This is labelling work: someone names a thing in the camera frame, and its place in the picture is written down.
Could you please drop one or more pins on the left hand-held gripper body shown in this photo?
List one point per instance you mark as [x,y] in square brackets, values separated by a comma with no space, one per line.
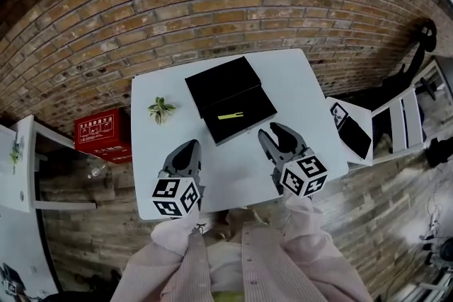
[173,194]

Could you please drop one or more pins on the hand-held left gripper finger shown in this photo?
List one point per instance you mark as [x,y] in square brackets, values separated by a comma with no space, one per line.
[173,161]
[195,162]

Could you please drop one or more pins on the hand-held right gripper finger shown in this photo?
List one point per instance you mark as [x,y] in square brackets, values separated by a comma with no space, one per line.
[270,150]
[288,141]

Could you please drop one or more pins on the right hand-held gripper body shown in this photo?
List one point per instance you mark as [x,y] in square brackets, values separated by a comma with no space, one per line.
[302,175]

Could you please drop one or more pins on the yellow-green plastic piece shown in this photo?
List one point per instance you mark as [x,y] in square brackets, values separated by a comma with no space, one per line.
[228,116]

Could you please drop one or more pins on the black box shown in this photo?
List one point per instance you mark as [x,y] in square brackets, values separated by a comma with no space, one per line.
[226,92]

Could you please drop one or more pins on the person's left forearm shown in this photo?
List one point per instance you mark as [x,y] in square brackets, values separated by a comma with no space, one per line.
[170,240]

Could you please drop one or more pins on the person's right forearm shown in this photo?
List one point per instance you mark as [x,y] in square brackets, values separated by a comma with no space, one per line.
[308,226]

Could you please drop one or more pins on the red metal box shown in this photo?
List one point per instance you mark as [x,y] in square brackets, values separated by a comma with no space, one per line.
[102,134]

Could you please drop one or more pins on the small green potted plant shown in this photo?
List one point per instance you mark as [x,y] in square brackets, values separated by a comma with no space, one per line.
[161,109]

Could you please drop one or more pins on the black flat case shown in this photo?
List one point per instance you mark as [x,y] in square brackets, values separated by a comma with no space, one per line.
[355,138]

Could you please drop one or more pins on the clear plastic bottle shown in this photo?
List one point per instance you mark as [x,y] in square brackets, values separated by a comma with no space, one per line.
[96,171]

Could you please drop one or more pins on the person's pink shirt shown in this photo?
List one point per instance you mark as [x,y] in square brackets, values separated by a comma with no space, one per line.
[262,268]

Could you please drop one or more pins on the white wooden chair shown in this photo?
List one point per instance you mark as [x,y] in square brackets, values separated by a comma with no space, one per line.
[400,123]

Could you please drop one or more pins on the black bag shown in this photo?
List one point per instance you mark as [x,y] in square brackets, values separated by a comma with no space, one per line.
[440,152]

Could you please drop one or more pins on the white desk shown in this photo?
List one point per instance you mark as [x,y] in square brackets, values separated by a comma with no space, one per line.
[21,159]

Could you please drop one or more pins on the small green plant sprig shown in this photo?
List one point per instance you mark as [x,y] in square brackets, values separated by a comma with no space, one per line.
[15,153]

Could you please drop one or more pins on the plant print picture frame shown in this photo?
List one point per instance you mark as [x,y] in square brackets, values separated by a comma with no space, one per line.
[339,114]

